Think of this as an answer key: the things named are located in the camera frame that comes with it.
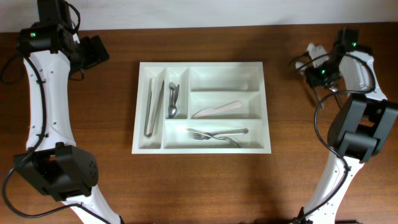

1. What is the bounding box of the pink plastic knife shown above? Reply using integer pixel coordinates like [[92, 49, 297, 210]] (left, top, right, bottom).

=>
[[192, 101, 243, 119]]

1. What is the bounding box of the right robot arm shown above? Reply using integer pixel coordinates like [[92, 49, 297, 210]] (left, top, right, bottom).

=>
[[292, 29, 397, 223]]

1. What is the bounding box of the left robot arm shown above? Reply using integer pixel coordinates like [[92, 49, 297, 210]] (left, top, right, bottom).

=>
[[14, 1, 122, 223]]

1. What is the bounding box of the large steel spoon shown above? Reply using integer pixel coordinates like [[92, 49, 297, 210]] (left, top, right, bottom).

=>
[[295, 62, 322, 106], [329, 85, 342, 109]]

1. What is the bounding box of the white plastic cutlery tray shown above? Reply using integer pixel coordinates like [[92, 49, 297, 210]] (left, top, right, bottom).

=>
[[132, 62, 271, 154]]

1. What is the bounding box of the small steel teaspoon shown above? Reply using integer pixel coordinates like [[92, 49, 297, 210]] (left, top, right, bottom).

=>
[[172, 85, 180, 105], [168, 82, 177, 118]]

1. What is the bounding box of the steel fork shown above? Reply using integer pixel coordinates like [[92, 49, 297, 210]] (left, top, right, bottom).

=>
[[192, 128, 249, 140], [187, 128, 241, 148]]

